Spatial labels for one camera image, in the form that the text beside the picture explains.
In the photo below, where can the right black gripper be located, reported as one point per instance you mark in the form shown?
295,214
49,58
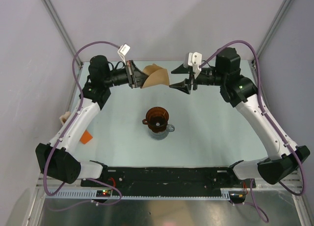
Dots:
185,86

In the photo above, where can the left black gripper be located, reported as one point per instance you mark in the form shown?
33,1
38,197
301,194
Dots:
137,78

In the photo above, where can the brown paper coffee filter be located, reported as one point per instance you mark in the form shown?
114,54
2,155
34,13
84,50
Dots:
157,75

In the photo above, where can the amber glass coffee dripper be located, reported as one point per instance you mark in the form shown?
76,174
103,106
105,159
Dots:
156,119

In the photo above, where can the clear glass pitcher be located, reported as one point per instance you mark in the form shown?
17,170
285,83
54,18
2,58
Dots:
163,134

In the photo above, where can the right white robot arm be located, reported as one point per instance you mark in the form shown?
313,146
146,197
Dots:
283,154

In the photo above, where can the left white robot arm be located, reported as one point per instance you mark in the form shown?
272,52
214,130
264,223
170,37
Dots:
57,158

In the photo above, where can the orange coffee filter box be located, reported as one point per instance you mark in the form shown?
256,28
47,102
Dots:
85,138

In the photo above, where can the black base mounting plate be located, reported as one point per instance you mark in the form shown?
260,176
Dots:
172,182

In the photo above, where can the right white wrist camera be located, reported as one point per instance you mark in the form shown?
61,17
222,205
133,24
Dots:
194,60

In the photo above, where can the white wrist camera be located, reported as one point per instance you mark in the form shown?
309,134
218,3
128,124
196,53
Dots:
123,50
194,60

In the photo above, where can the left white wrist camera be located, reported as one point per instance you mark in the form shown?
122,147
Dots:
123,50

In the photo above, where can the white slotted cable duct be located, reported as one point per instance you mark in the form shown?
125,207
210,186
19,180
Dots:
98,194

